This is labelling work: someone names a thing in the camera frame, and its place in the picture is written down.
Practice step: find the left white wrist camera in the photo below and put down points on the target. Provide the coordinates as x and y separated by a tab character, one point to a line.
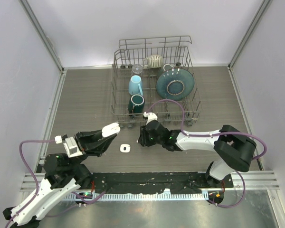
70	145

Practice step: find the light blue mug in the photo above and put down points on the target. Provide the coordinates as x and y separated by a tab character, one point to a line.
135	85

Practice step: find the white oval earbud case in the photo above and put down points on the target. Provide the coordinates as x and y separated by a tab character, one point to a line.
111	129

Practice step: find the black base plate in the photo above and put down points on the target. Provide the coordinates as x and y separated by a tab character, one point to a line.
154	182

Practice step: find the striped ceramic cup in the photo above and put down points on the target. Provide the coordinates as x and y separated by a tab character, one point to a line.
153	61

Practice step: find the teal ceramic plate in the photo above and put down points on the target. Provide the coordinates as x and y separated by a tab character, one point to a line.
175	84

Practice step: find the grey wire dish rack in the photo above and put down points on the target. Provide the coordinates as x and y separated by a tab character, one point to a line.
174	51

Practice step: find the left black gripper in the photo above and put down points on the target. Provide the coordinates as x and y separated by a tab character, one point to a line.
92	142

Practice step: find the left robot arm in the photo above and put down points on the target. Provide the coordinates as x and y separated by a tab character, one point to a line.
65	173

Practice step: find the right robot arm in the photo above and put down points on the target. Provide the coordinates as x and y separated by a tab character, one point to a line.
235	150

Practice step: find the dark teal bowl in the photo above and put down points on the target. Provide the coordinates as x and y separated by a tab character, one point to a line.
166	67

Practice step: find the white square charging case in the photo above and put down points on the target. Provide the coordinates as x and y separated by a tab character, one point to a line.
125	148

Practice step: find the white cable duct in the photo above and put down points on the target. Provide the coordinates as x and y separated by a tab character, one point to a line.
165	196

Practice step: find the dark green mug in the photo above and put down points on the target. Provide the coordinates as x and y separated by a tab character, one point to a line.
136	104

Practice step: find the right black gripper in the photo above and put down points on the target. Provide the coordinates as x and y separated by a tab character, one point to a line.
144	139

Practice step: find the clear glass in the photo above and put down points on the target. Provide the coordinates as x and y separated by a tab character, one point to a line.
137	69

